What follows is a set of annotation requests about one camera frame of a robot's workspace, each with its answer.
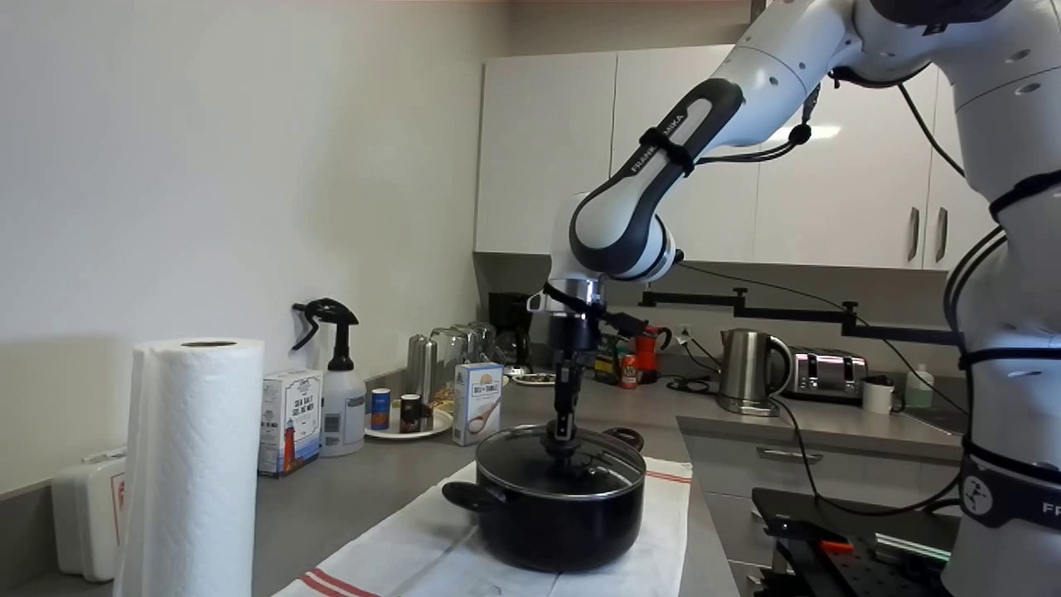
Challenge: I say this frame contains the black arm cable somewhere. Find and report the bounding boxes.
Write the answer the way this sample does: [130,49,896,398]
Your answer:
[774,76,1009,523]

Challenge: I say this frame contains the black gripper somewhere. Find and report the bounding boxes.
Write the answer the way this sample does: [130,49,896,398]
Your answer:
[543,311,597,454]

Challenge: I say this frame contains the glass lid with black knob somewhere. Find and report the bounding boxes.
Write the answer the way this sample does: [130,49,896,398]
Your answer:
[476,426,649,505]

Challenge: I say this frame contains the white cloth with red stripes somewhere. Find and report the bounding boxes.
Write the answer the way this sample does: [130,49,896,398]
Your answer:
[273,454,696,597]

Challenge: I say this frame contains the steel electric kettle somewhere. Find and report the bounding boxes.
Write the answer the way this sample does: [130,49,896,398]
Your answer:
[715,325,798,418]

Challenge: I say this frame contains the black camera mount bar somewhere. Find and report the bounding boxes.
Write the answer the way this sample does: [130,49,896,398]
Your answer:
[641,286,969,349]

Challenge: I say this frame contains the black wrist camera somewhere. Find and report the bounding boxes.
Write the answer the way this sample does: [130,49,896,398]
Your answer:
[525,282,649,337]

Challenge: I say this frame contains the blue and white carton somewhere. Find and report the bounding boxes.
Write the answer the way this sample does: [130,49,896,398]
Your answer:
[452,357,508,447]

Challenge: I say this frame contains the small spice jar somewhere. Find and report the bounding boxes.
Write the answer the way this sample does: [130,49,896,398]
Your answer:
[370,385,396,435]
[397,390,431,435]

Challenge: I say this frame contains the white paper towel roll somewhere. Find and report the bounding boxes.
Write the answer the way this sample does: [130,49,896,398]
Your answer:
[113,335,268,597]

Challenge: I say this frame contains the white box with red label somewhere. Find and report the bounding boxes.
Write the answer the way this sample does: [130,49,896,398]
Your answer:
[47,452,133,588]

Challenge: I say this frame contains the red kitchen appliance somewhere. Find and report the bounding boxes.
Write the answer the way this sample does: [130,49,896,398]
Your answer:
[631,323,676,388]

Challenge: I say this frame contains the black cooking pot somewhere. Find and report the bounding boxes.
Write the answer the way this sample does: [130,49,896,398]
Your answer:
[439,421,649,574]

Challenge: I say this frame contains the clear spray bottle black trigger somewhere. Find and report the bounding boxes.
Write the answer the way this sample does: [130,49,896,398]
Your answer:
[288,296,372,457]

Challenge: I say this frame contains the white wall cabinets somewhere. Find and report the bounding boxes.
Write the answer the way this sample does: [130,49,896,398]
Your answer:
[471,42,1003,276]

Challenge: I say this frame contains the white round plate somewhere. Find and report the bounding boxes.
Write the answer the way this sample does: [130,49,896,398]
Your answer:
[363,408,457,444]

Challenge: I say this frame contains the green bottle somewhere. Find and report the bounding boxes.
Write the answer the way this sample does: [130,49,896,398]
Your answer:
[901,360,939,418]

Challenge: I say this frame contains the white cup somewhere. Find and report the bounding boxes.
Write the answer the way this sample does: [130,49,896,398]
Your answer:
[859,378,898,418]

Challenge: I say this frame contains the steel toaster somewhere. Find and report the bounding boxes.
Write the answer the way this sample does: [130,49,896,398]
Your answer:
[786,349,872,404]

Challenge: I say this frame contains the white carton with red print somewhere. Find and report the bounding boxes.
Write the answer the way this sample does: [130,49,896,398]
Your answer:
[256,368,324,480]

